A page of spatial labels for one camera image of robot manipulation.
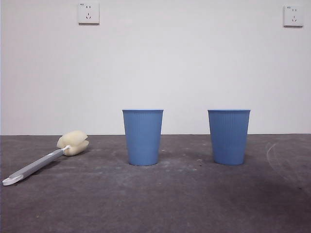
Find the blue ribbed plastic cup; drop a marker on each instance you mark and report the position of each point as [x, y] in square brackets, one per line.
[229, 138]
[143, 138]

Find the white wall socket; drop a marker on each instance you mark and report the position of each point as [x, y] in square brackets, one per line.
[88, 13]
[293, 16]

